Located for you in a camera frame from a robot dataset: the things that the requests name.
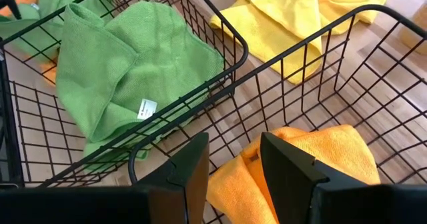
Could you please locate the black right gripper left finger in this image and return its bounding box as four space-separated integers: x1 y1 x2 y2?
135 132 211 224

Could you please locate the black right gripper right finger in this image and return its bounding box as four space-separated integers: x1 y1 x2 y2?
260 131 330 224

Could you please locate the yellow microfiber towel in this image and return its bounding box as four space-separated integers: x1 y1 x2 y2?
316 0 397 35
209 0 324 85

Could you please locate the black wire basket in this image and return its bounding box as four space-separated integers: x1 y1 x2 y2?
0 0 250 188
128 4 427 224

